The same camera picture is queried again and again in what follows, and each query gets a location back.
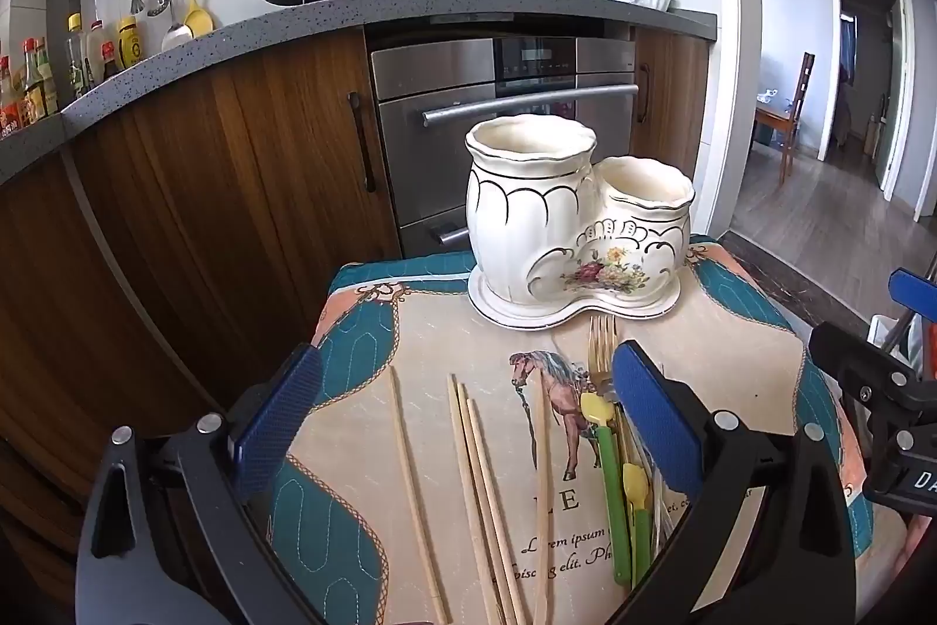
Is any red label sauce bottle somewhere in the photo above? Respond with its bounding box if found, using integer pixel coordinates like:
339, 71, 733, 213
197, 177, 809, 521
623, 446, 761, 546
0, 55, 25, 139

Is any printed quilted horse table cloth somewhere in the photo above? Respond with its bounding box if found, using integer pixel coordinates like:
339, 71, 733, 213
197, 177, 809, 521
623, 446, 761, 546
264, 233, 880, 625

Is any green glass bottle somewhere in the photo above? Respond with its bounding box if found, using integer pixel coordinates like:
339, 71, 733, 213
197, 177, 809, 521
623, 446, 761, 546
36, 37, 60, 117

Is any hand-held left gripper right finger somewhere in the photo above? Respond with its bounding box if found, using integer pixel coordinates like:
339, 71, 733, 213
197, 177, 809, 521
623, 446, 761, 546
611, 339, 857, 625

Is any stainless steel oven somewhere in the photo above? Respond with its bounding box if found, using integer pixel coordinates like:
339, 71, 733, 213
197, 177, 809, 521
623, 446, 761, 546
368, 37, 638, 260

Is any white floral ceramic utensil holder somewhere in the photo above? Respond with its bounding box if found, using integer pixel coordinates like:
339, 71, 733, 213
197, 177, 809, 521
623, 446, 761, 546
464, 114, 696, 332

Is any grey speckled countertop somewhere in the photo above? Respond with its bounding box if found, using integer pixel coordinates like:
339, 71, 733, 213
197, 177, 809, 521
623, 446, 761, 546
0, 0, 719, 187

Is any red cap sauce bottle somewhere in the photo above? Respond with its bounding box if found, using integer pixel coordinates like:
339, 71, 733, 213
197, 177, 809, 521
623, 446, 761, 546
20, 37, 45, 124

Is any wooden cabinet door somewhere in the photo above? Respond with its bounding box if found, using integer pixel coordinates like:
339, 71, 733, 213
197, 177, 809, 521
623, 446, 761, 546
62, 26, 402, 421
0, 149, 242, 597
631, 26, 711, 234

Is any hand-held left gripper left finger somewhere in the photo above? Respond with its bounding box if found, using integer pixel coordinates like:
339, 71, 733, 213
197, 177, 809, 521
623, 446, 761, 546
75, 343, 327, 625

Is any yellow cap oil bottle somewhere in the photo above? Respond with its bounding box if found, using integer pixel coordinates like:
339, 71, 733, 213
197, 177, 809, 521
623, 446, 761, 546
66, 13, 90, 103

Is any wooden chair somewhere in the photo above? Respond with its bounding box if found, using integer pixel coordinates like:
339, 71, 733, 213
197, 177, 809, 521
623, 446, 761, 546
777, 52, 816, 183

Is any yellow label sauce bottle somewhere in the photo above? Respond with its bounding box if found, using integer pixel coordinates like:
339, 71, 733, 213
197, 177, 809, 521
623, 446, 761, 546
115, 16, 145, 70

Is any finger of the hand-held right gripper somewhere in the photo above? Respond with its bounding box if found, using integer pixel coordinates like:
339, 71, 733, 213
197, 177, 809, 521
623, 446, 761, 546
809, 321, 937, 414
888, 268, 937, 333

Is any white door frame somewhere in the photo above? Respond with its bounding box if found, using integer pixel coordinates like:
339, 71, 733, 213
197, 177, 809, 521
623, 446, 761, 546
820, 0, 916, 201

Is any gold fork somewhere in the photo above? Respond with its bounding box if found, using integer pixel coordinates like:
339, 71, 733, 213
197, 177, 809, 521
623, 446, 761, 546
587, 313, 623, 407

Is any green handled yellow tip utensil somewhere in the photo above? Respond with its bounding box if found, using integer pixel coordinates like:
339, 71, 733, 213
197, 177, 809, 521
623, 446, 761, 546
580, 392, 634, 588
621, 462, 654, 586

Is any white squeeze bottle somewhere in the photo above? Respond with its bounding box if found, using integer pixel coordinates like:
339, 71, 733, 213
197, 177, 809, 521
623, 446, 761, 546
86, 19, 108, 88

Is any wooden dining table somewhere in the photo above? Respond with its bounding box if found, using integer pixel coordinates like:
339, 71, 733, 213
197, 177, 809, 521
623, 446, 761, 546
754, 105, 795, 150

